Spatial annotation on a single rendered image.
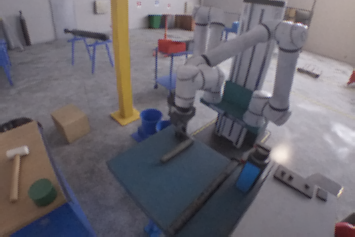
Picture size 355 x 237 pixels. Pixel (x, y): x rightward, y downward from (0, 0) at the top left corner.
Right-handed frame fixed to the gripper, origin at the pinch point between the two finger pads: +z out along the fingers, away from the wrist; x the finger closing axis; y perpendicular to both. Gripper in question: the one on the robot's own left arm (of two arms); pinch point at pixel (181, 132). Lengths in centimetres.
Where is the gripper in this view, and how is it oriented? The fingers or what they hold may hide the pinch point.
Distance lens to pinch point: 86.7
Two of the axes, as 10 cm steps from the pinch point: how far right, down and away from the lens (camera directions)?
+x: 7.1, -3.3, 6.3
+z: -0.6, 8.5, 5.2
